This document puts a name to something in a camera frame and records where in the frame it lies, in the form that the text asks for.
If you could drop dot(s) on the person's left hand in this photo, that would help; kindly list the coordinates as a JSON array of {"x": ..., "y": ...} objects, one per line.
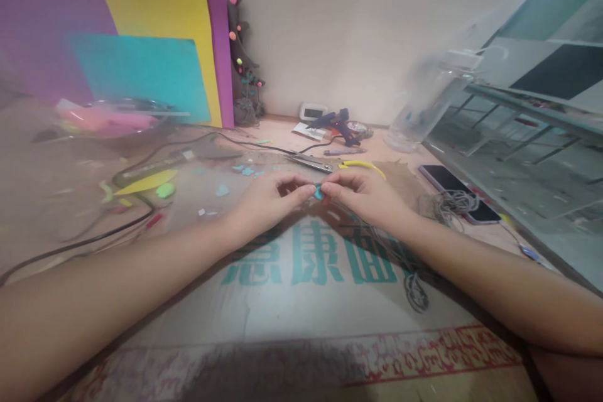
[{"x": 264, "y": 213}]

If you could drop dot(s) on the person's right hand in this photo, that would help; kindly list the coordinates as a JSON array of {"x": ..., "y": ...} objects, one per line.
[{"x": 372, "y": 204}]

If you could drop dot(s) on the person's left index finger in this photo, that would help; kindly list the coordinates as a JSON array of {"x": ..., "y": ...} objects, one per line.
[{"x": 294, "y": 179}]

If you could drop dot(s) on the person's right thumb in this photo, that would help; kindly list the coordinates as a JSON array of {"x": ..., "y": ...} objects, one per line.
[{"x": 335, "y": 194}]

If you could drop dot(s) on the person's left thumb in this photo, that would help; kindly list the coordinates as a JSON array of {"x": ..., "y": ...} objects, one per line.
[{"x": 301, "y": 198}]

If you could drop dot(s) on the person's right index finger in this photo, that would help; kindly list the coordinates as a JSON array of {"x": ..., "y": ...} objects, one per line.
[{"x": 351, "y": 176}]

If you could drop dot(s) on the small teal foam piece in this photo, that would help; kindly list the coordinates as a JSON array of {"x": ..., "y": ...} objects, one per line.
[{"x": 318, "y": 193}]

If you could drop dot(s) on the purple pen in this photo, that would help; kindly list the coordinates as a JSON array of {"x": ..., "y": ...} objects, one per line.
[{"x": 344, "y": 151}]

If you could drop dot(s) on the tape roll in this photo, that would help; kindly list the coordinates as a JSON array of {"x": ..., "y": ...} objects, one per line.
[{"x": 362, "y": 129}]

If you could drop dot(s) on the pile of teal foam scraps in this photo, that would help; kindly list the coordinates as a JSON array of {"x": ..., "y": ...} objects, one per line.
[{"x": 246, "y": 170}]

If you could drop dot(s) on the white paper packet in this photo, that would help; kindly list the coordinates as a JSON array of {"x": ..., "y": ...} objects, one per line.
[{"x": 304, "y": 131}]

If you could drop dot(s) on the blue hot glue gun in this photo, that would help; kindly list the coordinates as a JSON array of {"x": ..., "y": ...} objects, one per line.
[{"x": 337, "y": 126}]

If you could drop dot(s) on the brown burlap piece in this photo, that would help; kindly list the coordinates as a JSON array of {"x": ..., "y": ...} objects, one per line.
[{"x": 405, "y": 176}]

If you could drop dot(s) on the white timer socket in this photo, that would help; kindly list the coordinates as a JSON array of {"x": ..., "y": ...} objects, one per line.
[{"x": 313, "y": 111}]

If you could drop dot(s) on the teal heart shaped scrap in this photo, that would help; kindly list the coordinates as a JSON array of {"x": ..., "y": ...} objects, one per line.
[{"x": 222, "y": 190}]

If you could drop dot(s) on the purple smartphone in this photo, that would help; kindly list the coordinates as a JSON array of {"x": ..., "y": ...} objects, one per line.
[{"x": 445, "y": 180}]

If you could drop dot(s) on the clear plastic water bottle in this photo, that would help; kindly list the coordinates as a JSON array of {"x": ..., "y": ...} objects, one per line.
[{"x": 424, "y": 105}]

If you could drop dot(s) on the cardboard sheet with green print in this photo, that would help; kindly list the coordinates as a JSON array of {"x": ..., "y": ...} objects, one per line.
[{"x": 292, "y": 308}]

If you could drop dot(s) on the branch tree with coloured balls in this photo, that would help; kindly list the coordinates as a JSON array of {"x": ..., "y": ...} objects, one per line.
[{"x": 245, "y": 67}]

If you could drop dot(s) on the green clay lump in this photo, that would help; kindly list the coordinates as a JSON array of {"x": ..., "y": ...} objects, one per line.
[{"x": 166, "y": 191}]

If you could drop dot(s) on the black flat bar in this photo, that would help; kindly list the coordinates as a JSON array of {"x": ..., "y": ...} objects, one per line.
[{"x": 151, "y": 167}]

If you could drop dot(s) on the magenta foam sheet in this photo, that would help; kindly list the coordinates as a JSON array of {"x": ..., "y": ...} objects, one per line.
[{"x": 221, "y": 53}]

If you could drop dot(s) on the small red scrap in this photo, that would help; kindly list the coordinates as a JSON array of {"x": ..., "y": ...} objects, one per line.
[{"x": 154, "y": 221}]

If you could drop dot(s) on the yellow leaf shaped paper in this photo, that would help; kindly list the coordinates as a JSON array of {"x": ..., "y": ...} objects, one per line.
[{"x": 146, "y": 183}]

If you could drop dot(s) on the teal foam sheet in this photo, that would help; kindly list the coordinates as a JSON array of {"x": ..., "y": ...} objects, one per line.
[{"x": 141, "y": 72}]

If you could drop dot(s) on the green foam strip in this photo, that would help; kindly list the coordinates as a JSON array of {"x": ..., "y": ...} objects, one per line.
[{"x": 106, "y": 191}]

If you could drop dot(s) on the glass bowl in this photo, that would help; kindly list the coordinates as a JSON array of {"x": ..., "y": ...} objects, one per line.
[{"x": 108, "y": 131}]

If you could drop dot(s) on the pink foam pieces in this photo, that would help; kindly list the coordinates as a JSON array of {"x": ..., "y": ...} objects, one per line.
[{"x": 106, "y": 119}]

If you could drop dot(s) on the yellow foam sheet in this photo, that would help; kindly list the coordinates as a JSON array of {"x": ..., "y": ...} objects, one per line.
[{"x": 155, "y": 11}]

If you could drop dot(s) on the large purple foam sheet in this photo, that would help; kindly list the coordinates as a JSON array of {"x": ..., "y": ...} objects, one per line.
[{"x": 47, "y": 20}]

